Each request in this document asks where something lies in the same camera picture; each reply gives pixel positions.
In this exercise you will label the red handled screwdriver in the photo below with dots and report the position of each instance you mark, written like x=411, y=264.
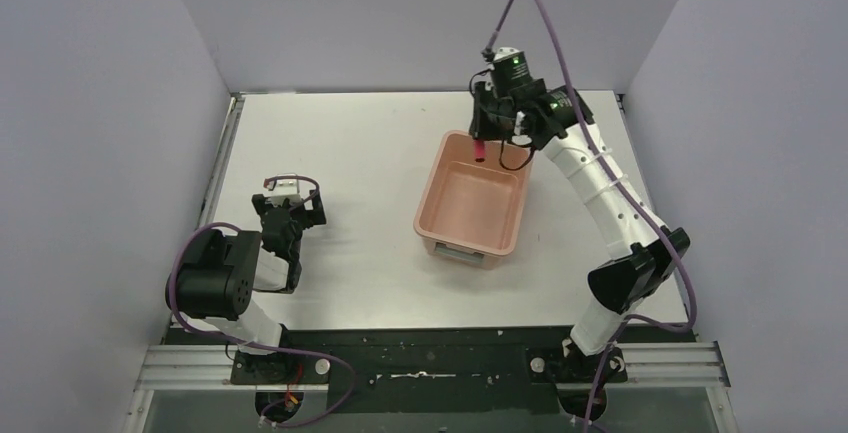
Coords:
x=479, y=150

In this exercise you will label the left side aluminium rail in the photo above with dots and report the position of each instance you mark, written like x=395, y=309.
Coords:
x=223, y=152

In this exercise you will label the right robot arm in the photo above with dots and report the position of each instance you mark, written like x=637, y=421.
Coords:
x=643, y=250

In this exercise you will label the aluminium front rail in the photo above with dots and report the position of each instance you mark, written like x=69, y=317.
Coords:
x=640, y=365

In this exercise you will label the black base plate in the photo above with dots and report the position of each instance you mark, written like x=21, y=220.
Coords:
x=347, y=394

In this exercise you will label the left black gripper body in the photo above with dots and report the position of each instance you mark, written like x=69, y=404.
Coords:
x=287, y=209

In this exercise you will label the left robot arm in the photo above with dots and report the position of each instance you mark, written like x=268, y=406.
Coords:
x=221, y=268

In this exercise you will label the aluminium rail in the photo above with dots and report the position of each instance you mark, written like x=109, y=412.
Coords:
x=640, y=365
x=223, y=152

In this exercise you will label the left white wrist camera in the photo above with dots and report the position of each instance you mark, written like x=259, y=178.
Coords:
x=283, y=190

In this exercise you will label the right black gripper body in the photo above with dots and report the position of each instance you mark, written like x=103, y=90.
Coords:
x=490, y=123

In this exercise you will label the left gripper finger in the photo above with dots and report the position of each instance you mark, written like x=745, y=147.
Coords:
x=315, y=210
x=259, y=203

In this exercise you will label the pink plastic bin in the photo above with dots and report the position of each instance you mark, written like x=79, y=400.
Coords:
x=471, y=212

